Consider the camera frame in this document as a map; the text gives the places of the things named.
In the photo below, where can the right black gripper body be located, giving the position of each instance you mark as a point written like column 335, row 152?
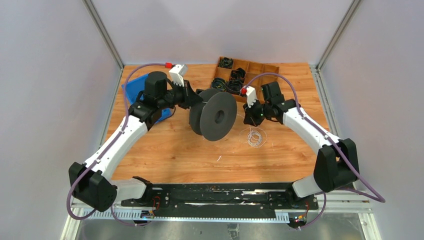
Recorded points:
column 258, row 112

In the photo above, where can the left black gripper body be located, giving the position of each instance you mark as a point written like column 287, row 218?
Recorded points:
column 179, row 95

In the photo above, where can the black cable spool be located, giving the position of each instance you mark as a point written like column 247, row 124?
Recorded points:
column 215, row 116

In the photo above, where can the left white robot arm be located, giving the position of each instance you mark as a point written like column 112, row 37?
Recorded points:
column 90, row 181

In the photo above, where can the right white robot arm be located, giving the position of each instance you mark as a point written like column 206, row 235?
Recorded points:
column 336, row 159

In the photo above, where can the black plastic bin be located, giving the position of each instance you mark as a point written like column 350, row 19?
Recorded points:
column 202, row 92

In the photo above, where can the wooden compartment tray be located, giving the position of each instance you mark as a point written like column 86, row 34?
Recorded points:
column 225, row 65

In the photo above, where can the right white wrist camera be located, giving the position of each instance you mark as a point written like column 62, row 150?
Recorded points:
column 251, row 96

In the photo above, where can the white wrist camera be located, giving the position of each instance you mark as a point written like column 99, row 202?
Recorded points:
column 251, row 96
column 177, row 73

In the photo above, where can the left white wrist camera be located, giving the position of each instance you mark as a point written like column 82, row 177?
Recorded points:
column 177, row 73

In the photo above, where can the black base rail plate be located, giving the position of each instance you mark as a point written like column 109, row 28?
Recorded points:
column 222, row 200

